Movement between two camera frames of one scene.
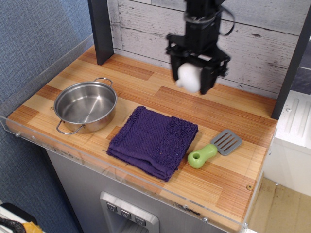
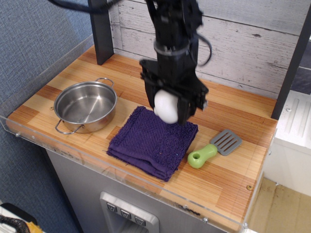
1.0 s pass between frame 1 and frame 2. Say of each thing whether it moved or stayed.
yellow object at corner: stayed
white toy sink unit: stayed
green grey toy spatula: stayed
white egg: moved
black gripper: moved
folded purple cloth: stayed
